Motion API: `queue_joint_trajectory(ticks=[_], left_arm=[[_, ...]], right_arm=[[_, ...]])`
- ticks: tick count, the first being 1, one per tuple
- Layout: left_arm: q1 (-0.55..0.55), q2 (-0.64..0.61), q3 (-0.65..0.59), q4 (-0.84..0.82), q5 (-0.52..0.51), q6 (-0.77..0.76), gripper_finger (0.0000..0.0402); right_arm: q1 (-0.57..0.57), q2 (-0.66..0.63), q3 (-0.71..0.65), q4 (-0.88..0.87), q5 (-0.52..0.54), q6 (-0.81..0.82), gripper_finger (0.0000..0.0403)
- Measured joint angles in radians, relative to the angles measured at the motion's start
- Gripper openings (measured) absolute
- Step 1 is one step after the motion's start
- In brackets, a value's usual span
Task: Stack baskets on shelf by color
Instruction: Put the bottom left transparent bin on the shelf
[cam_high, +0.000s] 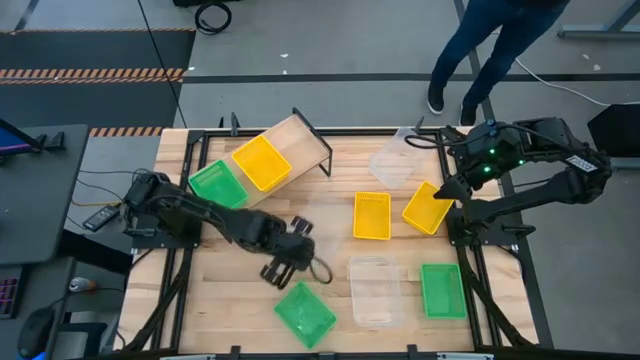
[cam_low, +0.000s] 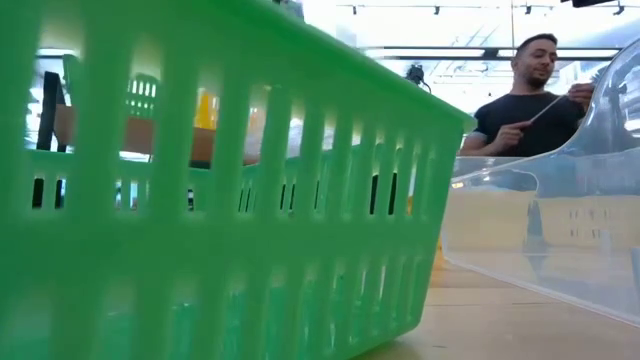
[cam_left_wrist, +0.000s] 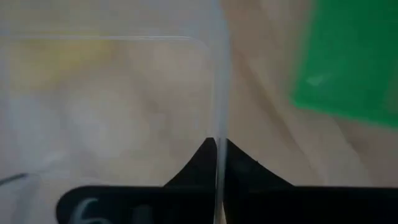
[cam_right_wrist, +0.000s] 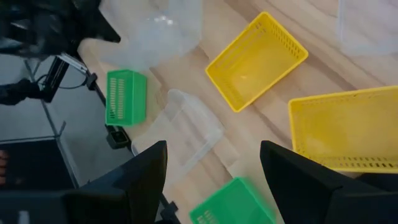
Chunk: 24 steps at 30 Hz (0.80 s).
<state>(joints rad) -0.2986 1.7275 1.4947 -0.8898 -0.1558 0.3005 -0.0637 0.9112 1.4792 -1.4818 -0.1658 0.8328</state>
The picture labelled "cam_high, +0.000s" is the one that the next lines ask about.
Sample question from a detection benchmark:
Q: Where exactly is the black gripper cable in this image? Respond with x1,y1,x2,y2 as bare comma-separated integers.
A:
403,130,481,150
308,255,334,285

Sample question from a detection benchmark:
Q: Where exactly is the long black floor cable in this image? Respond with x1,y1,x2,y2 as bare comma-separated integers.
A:
135,0,189,129

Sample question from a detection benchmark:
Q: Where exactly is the grey metal table leg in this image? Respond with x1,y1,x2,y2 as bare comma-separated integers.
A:
557,0,640,41

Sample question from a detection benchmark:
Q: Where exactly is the wooden shelf with black frame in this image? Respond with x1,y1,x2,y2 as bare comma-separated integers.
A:
188,106,334,211

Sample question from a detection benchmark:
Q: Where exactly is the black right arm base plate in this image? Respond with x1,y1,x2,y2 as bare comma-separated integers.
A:
446,207,536,247

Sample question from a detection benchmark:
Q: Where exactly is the green plastic basket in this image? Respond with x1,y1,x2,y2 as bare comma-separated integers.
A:
187,158,250,210
272,281,338,350
420,262,468,320

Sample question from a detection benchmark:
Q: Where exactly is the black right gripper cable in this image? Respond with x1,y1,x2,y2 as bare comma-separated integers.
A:
403,130,481,150

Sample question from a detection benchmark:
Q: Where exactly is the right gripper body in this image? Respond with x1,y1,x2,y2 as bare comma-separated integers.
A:
457,149,501,189

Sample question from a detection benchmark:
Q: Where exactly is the backlit keyboard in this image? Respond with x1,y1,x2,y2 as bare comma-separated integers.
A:
0,276,24,321

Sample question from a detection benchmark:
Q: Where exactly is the black power adapter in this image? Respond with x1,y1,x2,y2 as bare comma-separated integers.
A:
82,203,121,232

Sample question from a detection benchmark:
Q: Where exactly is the black cabinet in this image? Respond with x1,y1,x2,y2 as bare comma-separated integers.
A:
586,102,640,172

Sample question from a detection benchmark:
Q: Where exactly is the thin black desk cable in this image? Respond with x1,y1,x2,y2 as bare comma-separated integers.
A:
69,167,154,209

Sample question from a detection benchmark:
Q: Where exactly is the black desk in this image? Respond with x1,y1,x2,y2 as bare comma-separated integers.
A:
0,123,91,266

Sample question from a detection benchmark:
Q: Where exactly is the white floor cable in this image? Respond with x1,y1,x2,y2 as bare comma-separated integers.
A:
514,58,612,108

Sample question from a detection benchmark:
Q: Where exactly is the computer monitor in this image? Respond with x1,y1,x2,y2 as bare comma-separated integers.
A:
0,118,67,164

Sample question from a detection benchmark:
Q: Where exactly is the coiled black cable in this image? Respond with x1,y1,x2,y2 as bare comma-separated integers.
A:
193,1,234,36

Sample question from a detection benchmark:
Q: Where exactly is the silver drink can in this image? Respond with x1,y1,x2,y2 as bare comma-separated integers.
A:
68,276,96,294

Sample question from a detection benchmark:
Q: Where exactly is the black aluminium table frame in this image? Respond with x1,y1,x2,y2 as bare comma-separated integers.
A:
119,114,555,360

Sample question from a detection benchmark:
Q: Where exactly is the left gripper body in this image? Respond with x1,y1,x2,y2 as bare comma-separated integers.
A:
269,230,317,272

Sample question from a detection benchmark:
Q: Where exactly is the yellow plastic basket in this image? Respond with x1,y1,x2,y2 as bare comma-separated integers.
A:
230,134,294,194
401,180,455,236
352,191,392,241

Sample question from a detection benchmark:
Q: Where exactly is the black computer mouse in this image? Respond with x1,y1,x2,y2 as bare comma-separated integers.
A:
17,305,56,360

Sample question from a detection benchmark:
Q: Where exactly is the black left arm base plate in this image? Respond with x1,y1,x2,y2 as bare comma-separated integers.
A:
124,208,202,250

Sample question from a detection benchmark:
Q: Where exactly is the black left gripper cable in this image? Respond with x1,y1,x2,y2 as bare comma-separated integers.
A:
308,255,334,285

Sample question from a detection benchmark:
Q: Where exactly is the person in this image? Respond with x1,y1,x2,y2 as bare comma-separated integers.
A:
427,0,571,127

